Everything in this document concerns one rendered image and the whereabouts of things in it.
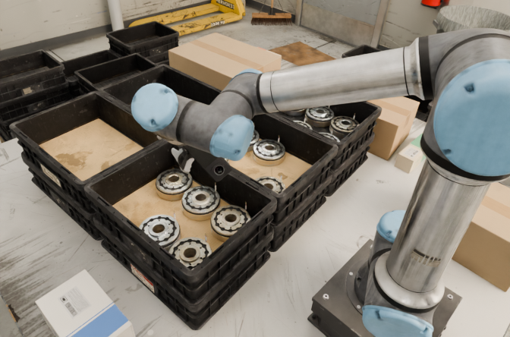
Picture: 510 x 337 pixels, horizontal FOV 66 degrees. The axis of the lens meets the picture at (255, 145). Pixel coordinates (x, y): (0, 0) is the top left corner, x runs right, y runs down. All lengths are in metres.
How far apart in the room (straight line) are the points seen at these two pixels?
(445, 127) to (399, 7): 3.66
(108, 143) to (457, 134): 1.10
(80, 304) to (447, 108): 0.85
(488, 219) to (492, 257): 0.10
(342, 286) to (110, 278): 0.60
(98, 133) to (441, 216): 1.12
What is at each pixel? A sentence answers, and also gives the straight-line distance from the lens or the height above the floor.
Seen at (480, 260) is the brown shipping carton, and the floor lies 0.75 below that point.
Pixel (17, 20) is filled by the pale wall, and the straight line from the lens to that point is 4.21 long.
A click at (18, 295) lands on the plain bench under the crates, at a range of 1.21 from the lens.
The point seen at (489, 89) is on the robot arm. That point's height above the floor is 1.43.
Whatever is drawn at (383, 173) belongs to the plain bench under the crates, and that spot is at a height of 0.70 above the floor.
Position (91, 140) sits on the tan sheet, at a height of 0.83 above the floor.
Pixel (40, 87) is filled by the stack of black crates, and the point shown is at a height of 0.50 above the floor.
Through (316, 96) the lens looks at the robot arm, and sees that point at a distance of 0.66.
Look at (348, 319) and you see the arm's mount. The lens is 0.97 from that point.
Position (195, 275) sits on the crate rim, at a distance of 0.85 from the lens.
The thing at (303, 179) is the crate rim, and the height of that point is 0.93.
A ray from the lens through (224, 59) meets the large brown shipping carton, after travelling 1.72.
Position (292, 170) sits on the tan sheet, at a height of 0.83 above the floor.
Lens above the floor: 1.62
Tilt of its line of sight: 37 degrees down
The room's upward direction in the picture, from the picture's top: 3 degrees clockwise
